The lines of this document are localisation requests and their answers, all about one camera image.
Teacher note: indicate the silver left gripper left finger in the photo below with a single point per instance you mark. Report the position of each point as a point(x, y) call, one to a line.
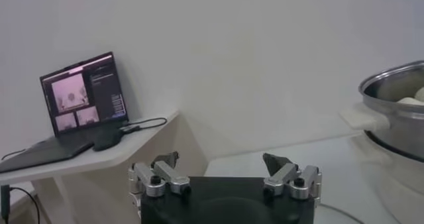
point(165, 177)

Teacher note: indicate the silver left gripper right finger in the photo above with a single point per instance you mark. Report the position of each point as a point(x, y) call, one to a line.
point(285, 177)

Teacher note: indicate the white steamed baozi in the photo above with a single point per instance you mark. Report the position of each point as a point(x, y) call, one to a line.
point(409, 101)
point(420, 93)

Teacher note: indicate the stainless perforated steamer basket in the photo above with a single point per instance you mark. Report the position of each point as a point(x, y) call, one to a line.
point(404, 132)

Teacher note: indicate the small black usb hub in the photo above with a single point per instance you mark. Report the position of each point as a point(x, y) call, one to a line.
point(130, 129)

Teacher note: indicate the white side desk with mouse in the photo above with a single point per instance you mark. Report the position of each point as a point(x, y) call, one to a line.
point(106, 155)

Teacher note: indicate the black computer mouse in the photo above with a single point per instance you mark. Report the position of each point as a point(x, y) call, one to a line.
point(106, 140)

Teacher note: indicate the black laptop with dark screen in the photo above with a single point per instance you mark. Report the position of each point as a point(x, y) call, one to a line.
point(86, 92)

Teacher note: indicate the cream electric cooking pot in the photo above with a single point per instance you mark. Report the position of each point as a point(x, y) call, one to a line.
point(404, 192)

